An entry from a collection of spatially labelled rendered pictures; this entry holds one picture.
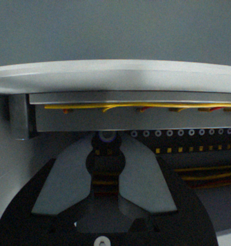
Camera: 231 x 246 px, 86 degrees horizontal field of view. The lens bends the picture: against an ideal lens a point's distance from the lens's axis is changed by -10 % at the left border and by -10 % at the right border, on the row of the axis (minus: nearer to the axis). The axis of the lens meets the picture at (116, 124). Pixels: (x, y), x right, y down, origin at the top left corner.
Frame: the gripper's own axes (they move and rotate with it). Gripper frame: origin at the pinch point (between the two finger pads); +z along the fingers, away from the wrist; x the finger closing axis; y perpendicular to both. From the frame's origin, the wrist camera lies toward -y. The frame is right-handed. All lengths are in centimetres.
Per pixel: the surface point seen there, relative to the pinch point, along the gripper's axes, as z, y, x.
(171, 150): 7.4, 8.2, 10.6
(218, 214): -2.2, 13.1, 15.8
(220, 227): -4.3, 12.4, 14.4
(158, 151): 7.4, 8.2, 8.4
